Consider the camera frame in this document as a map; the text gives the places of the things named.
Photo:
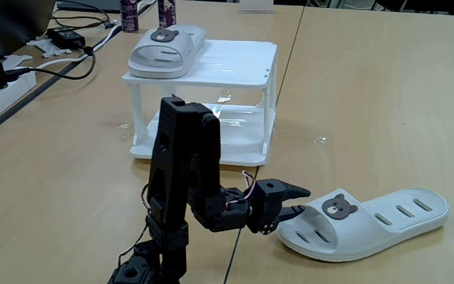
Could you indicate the white power strip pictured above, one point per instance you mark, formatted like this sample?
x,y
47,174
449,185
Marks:
x,y
2,98

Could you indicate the black flat device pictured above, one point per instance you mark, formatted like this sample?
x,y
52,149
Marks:
x,y
89,4

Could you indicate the white card stand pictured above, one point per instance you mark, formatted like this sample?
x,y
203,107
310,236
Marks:
x,y
256,5

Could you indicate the black laptop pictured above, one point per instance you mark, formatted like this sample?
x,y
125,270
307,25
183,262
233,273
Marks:
x,y
18,23

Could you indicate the black power adapter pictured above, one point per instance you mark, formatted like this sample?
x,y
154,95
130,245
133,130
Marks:
x,y
66,37

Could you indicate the white bear slipper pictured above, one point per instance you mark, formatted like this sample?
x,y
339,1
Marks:
x,y
160,59
369,236

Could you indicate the black chair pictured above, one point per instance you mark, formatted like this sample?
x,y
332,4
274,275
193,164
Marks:
x,y
416,4

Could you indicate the white plastic bracket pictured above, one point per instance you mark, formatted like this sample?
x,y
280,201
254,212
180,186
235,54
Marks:
x,y
49,47

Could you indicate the purple drink can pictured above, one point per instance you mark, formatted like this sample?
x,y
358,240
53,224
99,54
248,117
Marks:
x,y
129,16
167,12

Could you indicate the white plastic shelf box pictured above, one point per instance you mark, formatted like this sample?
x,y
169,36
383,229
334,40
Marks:
x,y
235,63

